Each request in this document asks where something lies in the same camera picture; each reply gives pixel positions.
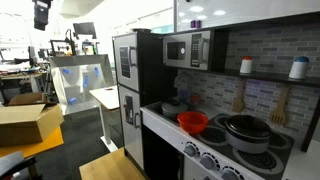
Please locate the blue tape strip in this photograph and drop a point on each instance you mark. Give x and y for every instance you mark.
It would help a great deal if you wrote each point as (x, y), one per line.
(85, 81)
(96, 71)
(72, 100)
(66, 71)

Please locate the red plastic bowl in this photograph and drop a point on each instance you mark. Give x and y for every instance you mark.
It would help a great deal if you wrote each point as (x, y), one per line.
(192, 122)

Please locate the black white toy kitchen unit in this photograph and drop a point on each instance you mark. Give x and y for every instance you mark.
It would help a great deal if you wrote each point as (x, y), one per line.
(153, 66)

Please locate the black lidded cooking pot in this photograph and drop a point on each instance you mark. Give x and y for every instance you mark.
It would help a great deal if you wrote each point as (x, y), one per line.
(247, 133)

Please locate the cluttered workbench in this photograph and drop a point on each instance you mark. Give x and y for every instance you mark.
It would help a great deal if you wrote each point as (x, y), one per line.
(20, 75)

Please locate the black computer monitor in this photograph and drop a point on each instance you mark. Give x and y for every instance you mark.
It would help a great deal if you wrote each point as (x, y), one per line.
(85, 29)

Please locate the orange floor mat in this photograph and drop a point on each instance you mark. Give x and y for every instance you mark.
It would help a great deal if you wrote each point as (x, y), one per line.
(40, 146)

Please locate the black grey chair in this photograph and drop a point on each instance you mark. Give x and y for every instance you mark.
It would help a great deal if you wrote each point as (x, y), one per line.
(13, 163)

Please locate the purple cup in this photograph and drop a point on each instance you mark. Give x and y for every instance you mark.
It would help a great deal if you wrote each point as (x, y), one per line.
(193, 24)
(198, 24)

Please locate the white wall whiteboard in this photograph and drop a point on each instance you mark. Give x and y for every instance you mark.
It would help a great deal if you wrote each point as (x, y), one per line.
(250, 11)

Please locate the fridge door with water dispenser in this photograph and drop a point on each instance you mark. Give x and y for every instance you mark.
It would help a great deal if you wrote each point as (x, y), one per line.
(131, 143)

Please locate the grey toy faucet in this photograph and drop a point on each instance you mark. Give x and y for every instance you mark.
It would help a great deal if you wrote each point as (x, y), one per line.
(181, 81)

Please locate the grey stove knob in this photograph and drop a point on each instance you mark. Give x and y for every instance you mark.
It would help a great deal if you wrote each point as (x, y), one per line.
(230, 174)
(190, 150)
(208, 162)

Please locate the wooden floor platform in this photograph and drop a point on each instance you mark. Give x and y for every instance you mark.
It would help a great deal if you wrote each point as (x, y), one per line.
(110, 166)

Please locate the grey toy microwave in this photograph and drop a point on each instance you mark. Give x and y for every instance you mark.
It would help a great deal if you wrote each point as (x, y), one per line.
(186, 61)

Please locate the fridge door with notes chalkboard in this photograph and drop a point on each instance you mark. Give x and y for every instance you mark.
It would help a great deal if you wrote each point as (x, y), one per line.
(134, 78)

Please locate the white shaker orange cap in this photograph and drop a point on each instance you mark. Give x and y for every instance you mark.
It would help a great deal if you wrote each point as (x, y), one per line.
(246, 66)

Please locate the wooden toy spatula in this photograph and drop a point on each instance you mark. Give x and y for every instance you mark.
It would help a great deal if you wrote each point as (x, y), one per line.
(238, 103)

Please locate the open cardboard box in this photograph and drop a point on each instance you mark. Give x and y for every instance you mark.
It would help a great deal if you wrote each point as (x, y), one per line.
(26, 125)

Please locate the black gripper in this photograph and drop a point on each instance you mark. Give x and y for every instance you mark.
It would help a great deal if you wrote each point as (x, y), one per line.
(41, 15)

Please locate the white shaker blue cap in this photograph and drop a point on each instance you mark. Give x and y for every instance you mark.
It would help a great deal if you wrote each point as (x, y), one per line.
(298, 70)

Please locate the white desk with pedestal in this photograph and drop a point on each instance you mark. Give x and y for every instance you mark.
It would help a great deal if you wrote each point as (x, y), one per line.
(106, 96)

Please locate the wooden slotted toy turner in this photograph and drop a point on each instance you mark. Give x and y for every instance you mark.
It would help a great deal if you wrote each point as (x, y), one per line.
(279, 115)

